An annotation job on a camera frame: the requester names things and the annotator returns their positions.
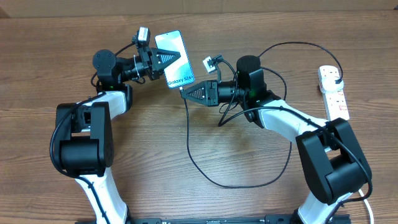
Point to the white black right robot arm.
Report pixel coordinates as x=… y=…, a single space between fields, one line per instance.
x=335 y=168

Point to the white power strip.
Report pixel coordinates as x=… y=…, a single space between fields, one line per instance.
x=335 y=103

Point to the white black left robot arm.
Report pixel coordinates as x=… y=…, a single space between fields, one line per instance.
x=82 y=146

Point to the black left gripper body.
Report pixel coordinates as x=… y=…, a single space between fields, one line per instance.
x=145 y=61

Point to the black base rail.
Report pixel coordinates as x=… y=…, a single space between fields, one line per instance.
x=268 y=219

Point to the white charger plug adapter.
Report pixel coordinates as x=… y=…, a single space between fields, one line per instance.
x=329 y=85

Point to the blue Galaxy smartphone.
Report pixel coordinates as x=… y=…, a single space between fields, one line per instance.
x=178 y=71

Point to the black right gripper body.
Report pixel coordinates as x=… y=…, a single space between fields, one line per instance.
x=213 y=97

